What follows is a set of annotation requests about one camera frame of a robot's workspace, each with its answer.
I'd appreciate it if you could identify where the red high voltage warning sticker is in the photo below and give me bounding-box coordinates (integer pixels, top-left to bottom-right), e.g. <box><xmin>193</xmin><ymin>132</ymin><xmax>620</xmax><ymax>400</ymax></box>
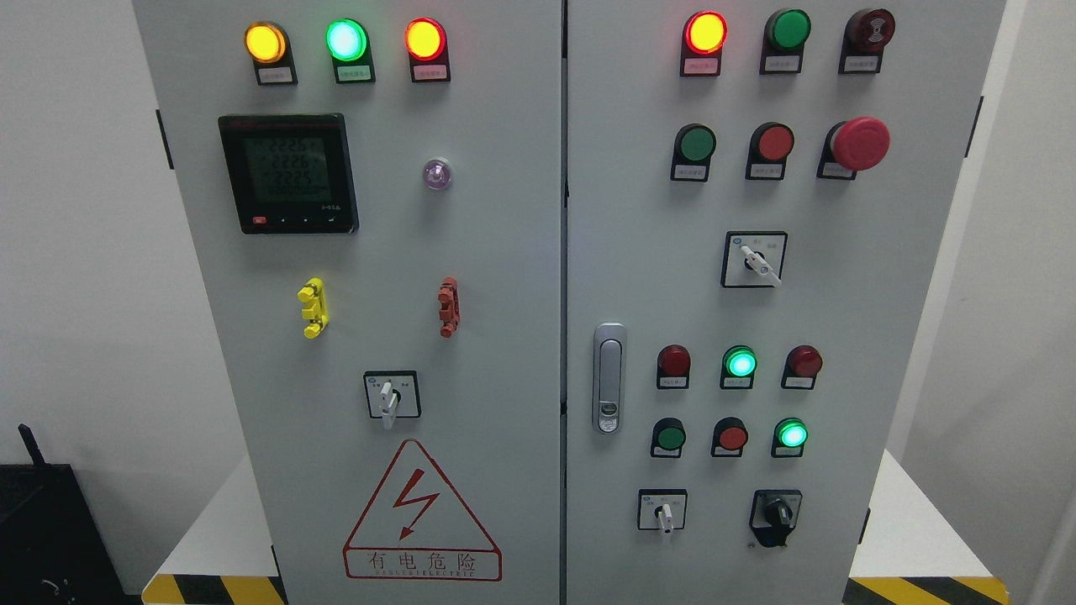
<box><xmin>343</xmin><ymin>438</ymin><xmax>501</xmax><ymax>581</ymax></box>

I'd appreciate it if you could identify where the dark red indicator right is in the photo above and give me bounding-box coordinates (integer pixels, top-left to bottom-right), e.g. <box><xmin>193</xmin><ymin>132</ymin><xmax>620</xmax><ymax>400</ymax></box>
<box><xmin>781</xmin><ymin>344</ymin><xmax>823</xmax><ymax>390</ymax></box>

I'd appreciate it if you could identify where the red terminal clip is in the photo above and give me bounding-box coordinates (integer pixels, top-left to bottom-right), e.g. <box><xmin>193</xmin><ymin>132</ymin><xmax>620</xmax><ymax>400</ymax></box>
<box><xmin>437</xmin><ymin>276</ymin><xmax>461</xmax><ymax>339</ymax></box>

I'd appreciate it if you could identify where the yellow terminal clip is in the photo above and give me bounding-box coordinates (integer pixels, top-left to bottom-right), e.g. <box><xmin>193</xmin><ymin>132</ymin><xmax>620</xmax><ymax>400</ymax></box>
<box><xmin>297</xmin><ymin>276</ymin><xmax>330</xmax><ymax>339</ymax></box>

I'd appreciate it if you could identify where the black box with antenna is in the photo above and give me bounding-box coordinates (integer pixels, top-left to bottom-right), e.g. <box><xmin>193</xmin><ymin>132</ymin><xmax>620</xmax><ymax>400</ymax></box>
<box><xmin>1</xmin><ymin>424</ymin><xmax>128</xmax><ymax>604</ymax></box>

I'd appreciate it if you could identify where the silver door handle lock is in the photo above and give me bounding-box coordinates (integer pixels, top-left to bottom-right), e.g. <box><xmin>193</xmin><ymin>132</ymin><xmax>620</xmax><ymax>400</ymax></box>
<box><xmin>592</xmin><ymin>323</ymin><xmax>627</xmax><ymax>435</ymax></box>

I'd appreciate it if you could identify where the red indicator light top left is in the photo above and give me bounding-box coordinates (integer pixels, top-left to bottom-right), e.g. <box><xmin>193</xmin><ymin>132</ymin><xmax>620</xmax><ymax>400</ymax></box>
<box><xmin>404</xmin><ymin>17</ymin><xmax>452</xmax><ymax>83</ymax></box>

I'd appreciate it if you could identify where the red push button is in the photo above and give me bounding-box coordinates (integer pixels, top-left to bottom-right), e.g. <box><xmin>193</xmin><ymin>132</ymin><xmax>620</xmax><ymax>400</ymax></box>
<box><xmin>745</xmin><ymin>122</ymin><xmax>794</xmax><ymax>181</ymax></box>
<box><xmin>710</xmin><ymin>417</ymin><xmax>749</xmax><ymax>458</ymax></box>

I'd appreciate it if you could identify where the grey cabinet door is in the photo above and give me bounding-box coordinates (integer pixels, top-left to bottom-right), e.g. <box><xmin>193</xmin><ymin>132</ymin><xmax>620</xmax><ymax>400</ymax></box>
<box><xmin>565</xmin><ymin>1</ymin><xmax>1005</xmax><ymax>604</ymax></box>
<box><xmin>135</xmin><ymin>1</ymin><xmax>562</xmax><ymax>604</ymax></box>

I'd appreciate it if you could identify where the green push button lower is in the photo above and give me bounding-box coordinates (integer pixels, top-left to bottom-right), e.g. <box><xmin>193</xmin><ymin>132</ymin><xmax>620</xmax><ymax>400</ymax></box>
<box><xmin>650</xmin><ymin>417</ymin><xmax>686</xmax><ymax>458</ymax></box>

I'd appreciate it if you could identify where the green push button upper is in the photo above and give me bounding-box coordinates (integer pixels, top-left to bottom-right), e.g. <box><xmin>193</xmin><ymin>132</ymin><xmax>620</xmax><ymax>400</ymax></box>
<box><xmin>670</xmin><ymin>123</ymin><xmax>716</xmax><ymax>182</ymax></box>

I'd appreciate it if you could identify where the red push button upper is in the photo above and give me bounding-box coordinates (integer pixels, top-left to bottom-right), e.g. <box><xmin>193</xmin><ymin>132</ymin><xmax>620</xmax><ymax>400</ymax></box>
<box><xmin>745</xmin><ymin>122</ymin><xmax>794</xmax><ymax>181</ymax></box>

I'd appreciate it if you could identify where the black digital power meter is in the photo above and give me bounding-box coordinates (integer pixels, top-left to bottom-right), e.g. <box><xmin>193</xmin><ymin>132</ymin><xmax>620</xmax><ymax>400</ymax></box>
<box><xmin>218</xmin><ymin>113</ymin><xmax>360</xmax><ymax>234</ymax></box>

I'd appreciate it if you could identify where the yellow indicator light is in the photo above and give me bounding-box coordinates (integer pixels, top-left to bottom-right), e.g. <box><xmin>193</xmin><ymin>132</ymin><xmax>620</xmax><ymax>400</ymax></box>
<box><xmin>245</xmin><ymin>22</ymin><xmax>298</xmax><ymax>86</ymax></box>

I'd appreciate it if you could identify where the white selector switch upper right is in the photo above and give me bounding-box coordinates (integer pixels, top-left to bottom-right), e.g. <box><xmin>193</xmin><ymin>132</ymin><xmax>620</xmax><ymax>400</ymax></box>
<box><xmin>721</xmin><ymin>231</ymin><xmax>789</xmax><ymax>289</ymax></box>

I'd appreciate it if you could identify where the white platform with hazard stripes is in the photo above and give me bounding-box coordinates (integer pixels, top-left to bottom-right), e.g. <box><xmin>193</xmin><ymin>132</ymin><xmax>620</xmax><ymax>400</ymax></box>
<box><xmin>141</xmin><ymin>453</ymin><xmax>1010</xmax><ymax>604</ymax></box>

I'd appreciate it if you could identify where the black knob selector switch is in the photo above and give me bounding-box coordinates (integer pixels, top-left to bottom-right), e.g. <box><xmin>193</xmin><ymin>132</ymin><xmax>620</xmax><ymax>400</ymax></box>
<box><xmin>748</xmin><ymin>489</ymin><xmax>803</xmax><ymax>548</ymax></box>

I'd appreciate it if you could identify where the green unlit indicator top right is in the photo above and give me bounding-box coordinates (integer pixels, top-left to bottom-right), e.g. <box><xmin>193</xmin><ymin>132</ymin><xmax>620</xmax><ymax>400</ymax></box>
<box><xmin>758</xmin><ymin>8</ymin><xmax>812</xmax><ymax>74</ymax></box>

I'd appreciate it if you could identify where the green indicator light top left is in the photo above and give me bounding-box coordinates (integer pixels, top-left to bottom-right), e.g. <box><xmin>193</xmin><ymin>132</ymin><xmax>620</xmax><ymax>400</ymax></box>
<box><xmin>325</xmin><ymin>18</ymin><xmax>376</xmax><ymax>84</ymax></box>

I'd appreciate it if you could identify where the red lit indicator right door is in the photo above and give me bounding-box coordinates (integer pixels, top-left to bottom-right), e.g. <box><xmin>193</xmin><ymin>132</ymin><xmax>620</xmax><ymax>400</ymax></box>
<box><xmin>679</xmin><ymin>10</ymin><xmax>730</xmax><ymax>78</ymax></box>

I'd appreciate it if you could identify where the white selector switch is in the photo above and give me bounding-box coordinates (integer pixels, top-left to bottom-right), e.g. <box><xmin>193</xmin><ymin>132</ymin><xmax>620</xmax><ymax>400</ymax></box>
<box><xmin>721</xmin><ymin>231</ymin><xmax>789</xmax><ymax>289</ymax></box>
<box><xmin>636</xmin><ymin>489</ymin><xmax>688</xmax><ymax>534</ymax></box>

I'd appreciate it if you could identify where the right grey cabinet door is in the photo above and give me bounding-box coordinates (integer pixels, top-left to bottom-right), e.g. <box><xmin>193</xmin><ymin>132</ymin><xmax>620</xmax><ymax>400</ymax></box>
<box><xmin>565</xmin><ymin>1</ymin><xmax>1005</xmax><ymax>604</ymax></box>

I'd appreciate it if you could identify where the dark red buzzer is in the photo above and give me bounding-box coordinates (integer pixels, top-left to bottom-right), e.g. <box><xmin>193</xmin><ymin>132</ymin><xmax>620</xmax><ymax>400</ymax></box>
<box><xmin>838</xmin><ymin>8</ymin><xmax>896</xmax><ymax>74</ymax></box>

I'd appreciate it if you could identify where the dark red indicator left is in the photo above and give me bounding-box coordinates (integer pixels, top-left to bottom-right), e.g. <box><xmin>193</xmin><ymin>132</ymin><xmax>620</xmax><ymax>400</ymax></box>
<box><xmin>656</xmin><ymin>344</ymin><xmax>691</xmax><ymax>390</ymax></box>

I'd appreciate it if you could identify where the green lit indicator middle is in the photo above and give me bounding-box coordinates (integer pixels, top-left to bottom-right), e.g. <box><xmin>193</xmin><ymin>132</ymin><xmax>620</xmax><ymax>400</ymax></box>
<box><xmin>720</xmin><ymin>344</ymin><xmax>758</xmax><ymax>390</ymax></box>

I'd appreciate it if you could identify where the dark red indicator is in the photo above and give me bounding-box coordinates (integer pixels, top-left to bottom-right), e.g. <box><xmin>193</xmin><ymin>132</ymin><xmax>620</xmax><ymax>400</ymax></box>
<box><xmin>656</xmin><ymin>344</ymin><xmax>691</xmax><ymax>390</ymax></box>
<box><xmin>781</xmin><ymin>344</ymin><xmax>823</xmax><ymax>390</ymax></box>

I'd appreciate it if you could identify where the left grey cabinet door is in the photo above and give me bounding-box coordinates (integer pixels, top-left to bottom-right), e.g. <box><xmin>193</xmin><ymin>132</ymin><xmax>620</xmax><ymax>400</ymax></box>
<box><xmin>135</xmin><ymin>1</ymin><xmax>562</xmax><ymax>604</ymax></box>

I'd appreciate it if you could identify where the green lit push button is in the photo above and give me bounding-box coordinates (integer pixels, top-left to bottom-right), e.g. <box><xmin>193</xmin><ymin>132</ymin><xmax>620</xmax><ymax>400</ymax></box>
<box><xmin>770</xmin><ymin>417</ymin><xmax>810</xmax><ymax>459</ymax></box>

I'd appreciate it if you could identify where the white rotary light switch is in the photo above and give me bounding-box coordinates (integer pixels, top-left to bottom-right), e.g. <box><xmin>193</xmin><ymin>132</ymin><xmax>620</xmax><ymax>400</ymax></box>
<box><xmin>362</xmin><ymin>371</ymin><xmax>422</xmax><ymax>430</ymax></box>

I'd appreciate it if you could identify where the white selector switch lower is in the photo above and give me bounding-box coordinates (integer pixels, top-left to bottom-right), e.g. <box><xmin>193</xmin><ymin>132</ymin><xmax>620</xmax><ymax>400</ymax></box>
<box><xmin>636</xmin><ymin>489</ymin><xmax>688</xmax><ymax>534</ymax></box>

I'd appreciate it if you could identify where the red push button lower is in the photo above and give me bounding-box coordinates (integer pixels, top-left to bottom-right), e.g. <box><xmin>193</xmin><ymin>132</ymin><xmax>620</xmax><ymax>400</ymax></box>
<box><xmin>710</xmin><ymin>417</ymin><xmax>749</xmax><ymax>458</ymax></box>

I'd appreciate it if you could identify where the clear small lamp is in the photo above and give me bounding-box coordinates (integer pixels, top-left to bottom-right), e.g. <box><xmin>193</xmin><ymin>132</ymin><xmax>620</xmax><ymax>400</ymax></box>
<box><xmin>422</xmin><ymin>157</ymin><xmax>452</xmax><ymax>191</ymax></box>

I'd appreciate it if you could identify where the red emergency stop button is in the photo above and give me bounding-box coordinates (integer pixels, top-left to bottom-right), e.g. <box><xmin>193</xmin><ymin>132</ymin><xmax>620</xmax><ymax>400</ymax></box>
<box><xmin>817</xmin><ymin>116</ymin><xmax>891</xmax><ymax>181</ymax></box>

